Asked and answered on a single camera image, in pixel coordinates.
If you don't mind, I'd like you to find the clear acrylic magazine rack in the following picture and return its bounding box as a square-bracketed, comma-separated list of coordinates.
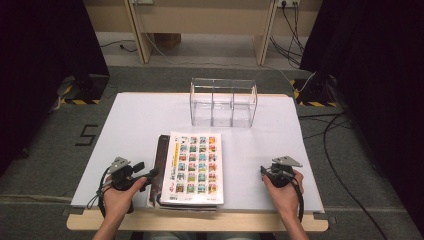
[189, 77, 258, 129]

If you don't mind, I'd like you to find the black curtain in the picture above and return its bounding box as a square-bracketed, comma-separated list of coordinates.
[299, 0, 424, 234]

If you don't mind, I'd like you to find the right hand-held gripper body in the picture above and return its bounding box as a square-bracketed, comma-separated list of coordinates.
[268, 155, 303, 188]

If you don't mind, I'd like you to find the short black floor cable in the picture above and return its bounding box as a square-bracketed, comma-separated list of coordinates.
[298, 112, 354, 141]

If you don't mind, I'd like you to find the white picture-grid magazine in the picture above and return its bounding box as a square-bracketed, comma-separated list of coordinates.
[159, 130, 225, 206]

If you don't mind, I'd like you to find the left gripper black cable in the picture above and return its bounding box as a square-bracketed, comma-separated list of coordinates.
[87, 166, 114, 218]

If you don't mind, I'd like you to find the black cable with plug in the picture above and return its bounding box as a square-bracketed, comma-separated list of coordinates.
[99, 39, 138, 54]

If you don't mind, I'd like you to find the black socket cable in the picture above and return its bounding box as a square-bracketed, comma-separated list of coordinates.
[269, 34, 302, 68]
[281, 3, 306, 54]

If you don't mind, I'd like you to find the gray tape patch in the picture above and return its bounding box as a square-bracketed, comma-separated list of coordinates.
[313, 212, 338, 225]
[61, 206, 84, 217]

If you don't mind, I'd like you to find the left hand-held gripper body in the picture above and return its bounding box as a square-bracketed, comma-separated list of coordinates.
[108, 156, 148, 192]

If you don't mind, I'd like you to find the purple cover magazine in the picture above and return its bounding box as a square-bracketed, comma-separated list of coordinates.
[153, 134, 172, 206]

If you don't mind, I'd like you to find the long black floor cable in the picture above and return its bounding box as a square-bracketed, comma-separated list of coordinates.
[322, 113, 389, 240]

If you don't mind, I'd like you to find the black monitor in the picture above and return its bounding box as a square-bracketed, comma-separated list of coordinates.
[0, 0, 111, 176]

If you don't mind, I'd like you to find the beige wooden desk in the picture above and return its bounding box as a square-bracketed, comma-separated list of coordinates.
[83, 0, 324, 66]

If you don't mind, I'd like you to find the white table sheet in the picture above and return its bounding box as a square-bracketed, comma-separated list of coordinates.
[70, 92, 325, 214]

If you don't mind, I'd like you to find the person's left hand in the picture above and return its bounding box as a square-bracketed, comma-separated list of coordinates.
[101, 177, 148, 219]

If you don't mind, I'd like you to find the person's right hand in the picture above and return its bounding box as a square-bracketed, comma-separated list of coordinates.
[262, 170, 305, 218]

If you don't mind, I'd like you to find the light wooden table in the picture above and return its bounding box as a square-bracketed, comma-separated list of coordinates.
[66, 91, 329, 233]

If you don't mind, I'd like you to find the brown cardboard box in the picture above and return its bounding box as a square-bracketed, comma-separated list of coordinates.
[154, 32, 183, 51]

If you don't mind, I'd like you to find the black stand base striped tape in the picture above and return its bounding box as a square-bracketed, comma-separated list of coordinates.
[59, 73, 111, 106]
[289, 78, 339, 108]

